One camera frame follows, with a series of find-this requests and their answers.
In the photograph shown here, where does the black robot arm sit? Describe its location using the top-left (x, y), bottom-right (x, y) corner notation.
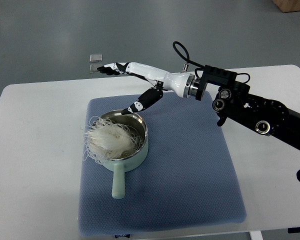
top-left (195, 64), bottom-right (300, 151)

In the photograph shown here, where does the white vermicelli nest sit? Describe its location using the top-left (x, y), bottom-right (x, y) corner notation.
top-left (83, 116), bottom-right (144, 165)

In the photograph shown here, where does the black bracket under table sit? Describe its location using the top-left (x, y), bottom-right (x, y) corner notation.
top-left (287, 227), bottom-right (300, 234)

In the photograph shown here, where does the mint green pot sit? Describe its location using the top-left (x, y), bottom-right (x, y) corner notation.
top-left (101, 110), bottom-right (149, 199)

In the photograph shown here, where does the brown cardboard box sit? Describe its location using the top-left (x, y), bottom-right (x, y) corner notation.
top-left (277, 0), bottom-right (300, 13)

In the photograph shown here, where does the blue label under table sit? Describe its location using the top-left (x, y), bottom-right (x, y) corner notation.
top-left (114, 234), bottom-right (131, 239)

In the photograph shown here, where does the blue padded mat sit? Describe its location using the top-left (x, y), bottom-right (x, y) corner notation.
top-left (78, 92), bottom-right (247, 237)

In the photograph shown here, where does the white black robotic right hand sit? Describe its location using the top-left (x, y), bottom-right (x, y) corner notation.
top-left (97, 62), bottom-right (207, 115)

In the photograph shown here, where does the upper floor metal plate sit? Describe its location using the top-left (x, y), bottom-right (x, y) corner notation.
top-left (89, 53), bottom-right (103, 63)

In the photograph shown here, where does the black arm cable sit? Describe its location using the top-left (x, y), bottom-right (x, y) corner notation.
top-left (172, 41), bottom-right (251, 85)

